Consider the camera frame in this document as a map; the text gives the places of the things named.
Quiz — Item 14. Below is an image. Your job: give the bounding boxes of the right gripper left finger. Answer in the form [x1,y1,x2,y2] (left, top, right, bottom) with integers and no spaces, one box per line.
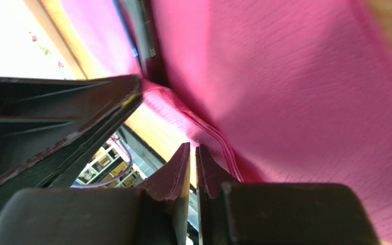
[0,143,190,244]

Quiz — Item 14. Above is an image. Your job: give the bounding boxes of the iridescent purple spoon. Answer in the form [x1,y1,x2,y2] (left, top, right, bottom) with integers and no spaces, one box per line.
[112,0,139,58]

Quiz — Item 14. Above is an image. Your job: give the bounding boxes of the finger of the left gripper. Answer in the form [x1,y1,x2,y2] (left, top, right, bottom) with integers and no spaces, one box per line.
[0,75,141,186]

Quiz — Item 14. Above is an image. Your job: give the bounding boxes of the magenta paper napkin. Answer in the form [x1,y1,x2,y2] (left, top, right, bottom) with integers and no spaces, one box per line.
[60,0,392,245]

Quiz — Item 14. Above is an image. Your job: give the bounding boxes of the floral tray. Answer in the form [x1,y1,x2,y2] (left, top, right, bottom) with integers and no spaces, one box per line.
[0,1,87,80]

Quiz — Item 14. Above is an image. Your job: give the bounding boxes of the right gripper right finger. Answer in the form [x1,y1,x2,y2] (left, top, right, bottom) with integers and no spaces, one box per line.
[195,145,380,244]

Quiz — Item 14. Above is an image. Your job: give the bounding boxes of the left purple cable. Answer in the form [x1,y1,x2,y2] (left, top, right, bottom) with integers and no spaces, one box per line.
[70,136,134,188]

